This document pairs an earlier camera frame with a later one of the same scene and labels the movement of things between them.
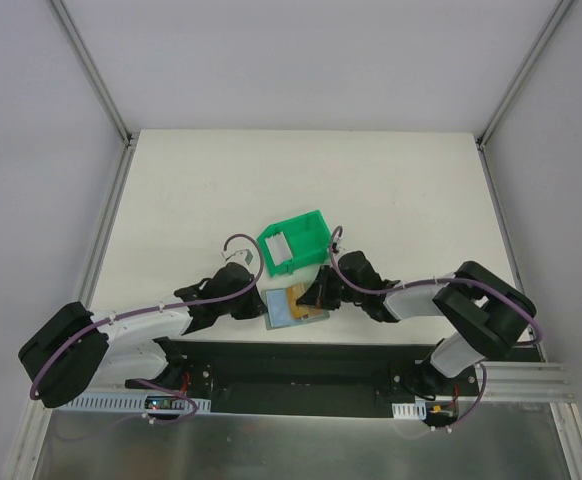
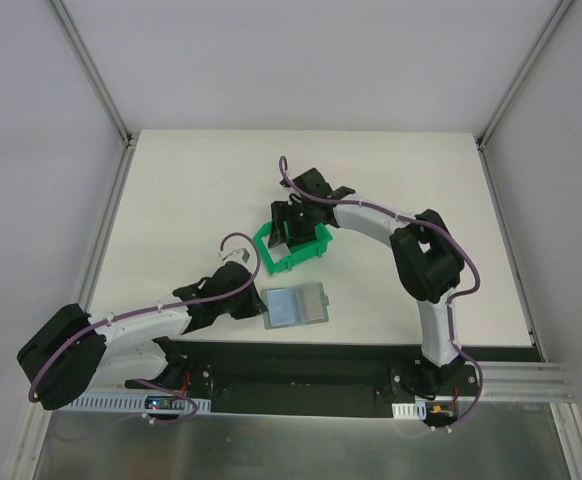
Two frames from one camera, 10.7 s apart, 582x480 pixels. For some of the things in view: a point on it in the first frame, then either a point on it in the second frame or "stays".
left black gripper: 250,304 stays
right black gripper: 324,288 to 291,216
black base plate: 309,378 stays
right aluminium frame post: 556,15 stays
